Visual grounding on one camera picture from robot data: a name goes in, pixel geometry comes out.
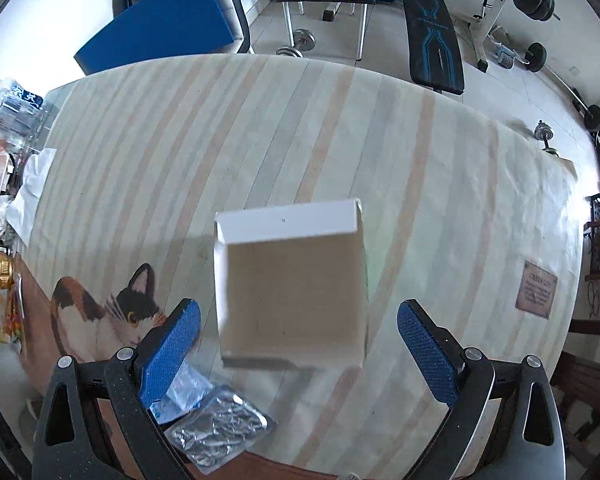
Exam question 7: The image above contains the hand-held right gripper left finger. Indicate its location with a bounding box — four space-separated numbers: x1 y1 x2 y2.
31 298 202 480

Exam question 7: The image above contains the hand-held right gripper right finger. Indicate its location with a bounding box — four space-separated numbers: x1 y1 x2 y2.
396 299 567 480

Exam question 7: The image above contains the blue face mask pack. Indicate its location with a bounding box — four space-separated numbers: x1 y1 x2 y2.
150 362 216 423

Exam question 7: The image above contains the silver blister pack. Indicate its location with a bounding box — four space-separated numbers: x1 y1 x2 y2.
164 385 277 476

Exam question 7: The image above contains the green and white cardboard box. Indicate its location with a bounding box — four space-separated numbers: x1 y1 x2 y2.
213 198 371 372

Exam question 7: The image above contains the striped cat print tablecloth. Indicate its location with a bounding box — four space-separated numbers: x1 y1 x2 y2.
11 52 582 480

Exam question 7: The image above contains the white crumpled tissue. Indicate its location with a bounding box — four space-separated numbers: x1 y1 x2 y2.
5 149 56 248

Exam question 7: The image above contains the chrome dumbbell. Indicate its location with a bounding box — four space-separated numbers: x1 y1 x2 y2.
276 30 317 57
533 120 561 157

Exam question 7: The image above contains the group of clear bottles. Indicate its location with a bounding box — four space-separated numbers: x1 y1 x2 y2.
0 77 56 143

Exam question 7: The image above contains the floor barbell with small plates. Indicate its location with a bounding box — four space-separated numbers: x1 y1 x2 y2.
525 42 600 133

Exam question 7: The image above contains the black weight bench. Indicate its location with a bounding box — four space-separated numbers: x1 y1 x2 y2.
399 0 467 96

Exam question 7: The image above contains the white barbell rack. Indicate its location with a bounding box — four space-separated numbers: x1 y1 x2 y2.
452 0 523 73

